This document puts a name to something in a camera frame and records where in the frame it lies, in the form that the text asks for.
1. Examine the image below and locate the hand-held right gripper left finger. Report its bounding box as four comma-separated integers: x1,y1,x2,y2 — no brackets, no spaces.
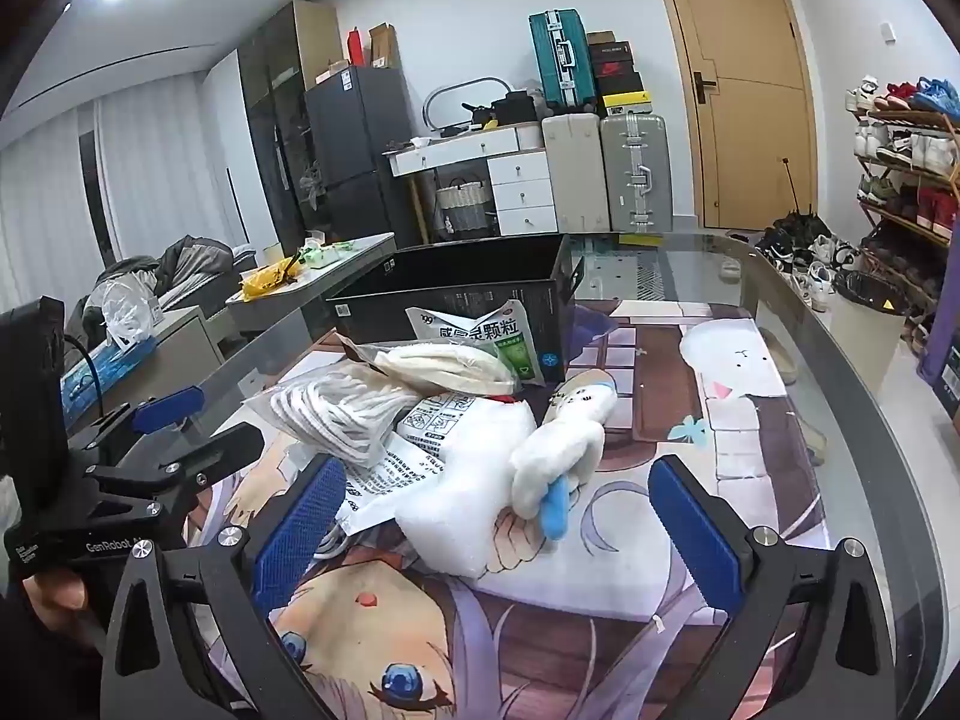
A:
105,454,350,720

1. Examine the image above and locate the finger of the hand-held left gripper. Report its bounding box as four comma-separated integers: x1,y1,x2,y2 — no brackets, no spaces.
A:
67,386,207,466
86,422,265,515

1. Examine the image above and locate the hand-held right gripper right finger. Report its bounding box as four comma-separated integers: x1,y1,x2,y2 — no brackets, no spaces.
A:
646,454,901,720

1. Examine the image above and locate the bagged white cable bundle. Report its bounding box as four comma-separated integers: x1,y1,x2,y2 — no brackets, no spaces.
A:
244,377,410,473

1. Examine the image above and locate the white plush toy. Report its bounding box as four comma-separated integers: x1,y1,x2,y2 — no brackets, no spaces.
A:
394,375,620,578

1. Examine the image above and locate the red-edged white cotton packet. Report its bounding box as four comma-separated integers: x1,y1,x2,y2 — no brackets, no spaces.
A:
397,390,526,458

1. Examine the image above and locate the black cardboard box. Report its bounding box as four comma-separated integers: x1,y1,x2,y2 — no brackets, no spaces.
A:
326,234,584,385

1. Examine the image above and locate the person's left hand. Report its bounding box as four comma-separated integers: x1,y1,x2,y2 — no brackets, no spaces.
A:
22,566,89,616

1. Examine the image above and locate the grey cabinet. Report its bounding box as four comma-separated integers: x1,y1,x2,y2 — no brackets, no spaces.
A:
67,306,226,428

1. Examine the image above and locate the blue tissue pack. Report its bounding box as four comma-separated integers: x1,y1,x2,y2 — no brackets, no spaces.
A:
60,334,158,421

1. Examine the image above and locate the white printed flat packet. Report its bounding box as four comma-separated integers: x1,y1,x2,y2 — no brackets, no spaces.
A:
334,431,451,548

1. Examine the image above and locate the clear plastic bag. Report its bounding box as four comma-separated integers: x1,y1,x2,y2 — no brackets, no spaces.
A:
94,274,162,350

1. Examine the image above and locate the printed cartoon table mat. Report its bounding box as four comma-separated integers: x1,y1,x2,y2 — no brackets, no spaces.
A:
187,300,833,720

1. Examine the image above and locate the dark padded coat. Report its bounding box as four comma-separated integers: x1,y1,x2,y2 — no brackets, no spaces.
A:
64,236,237,346

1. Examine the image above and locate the yellow plastic bag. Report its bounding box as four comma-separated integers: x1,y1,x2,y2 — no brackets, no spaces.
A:
238,259,301,301

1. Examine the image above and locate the bagged cream cloth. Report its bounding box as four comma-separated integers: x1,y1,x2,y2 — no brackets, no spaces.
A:
337,341,518,398

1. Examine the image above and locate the grey side table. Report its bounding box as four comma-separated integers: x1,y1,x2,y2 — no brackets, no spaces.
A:
225,232,397,331

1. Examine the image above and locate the white curtain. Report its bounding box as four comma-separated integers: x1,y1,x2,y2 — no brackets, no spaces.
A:
0,60,248,301

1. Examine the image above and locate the white trash bin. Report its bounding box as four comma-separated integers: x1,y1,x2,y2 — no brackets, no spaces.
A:
821,270,912,398

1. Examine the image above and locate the green white medicine packet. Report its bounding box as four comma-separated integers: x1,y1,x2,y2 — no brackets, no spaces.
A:
405,300,565,398

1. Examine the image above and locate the pile of shoes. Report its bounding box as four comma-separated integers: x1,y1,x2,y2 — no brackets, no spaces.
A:
754,214,863,312

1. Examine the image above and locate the dark glossy wardrobe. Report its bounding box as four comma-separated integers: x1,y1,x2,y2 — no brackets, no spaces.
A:
238,0,346,248

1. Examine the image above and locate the purple box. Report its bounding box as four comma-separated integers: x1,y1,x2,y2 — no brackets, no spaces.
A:
916,240,960,421

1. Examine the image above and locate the black umbrella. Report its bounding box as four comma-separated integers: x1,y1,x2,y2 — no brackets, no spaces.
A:
780,157,833,256

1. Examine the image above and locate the black refrigerator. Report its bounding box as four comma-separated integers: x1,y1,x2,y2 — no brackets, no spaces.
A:
304,66,421,248

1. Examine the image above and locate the woven basket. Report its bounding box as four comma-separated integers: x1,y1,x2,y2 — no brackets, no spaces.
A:
435,178,492,233

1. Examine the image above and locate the silver suitcase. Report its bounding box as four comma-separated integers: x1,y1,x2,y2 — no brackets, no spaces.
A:
600,112,674,235

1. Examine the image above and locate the beige suitcase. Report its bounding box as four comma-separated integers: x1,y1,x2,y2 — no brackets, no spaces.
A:
541,114,610,233

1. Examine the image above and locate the white desk with drawers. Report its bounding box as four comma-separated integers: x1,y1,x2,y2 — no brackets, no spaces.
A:
384,126,560,241

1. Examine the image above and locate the wooden shoe rack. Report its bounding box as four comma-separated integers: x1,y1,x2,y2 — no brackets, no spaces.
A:
855,109,960,338

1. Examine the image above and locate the brown cardboard box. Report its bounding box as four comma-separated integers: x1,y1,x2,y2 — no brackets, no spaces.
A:
367,22,400,68

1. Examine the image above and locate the wooden door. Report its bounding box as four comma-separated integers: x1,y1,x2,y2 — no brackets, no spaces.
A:
645,0,818,230

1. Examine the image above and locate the black bag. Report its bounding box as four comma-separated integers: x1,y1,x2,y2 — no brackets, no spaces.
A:
491,90,541,125

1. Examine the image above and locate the black shoe box red logo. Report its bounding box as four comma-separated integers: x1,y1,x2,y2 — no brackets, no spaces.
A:
589,43,640,77

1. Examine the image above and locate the teal suitcase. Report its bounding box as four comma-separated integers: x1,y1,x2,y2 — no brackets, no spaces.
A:
529,9,599,112

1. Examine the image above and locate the black cable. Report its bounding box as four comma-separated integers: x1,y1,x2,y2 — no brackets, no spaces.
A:
64,336,104,421

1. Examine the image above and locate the chrome tube frame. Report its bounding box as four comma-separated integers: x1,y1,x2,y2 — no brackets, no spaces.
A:
424,77,511,132

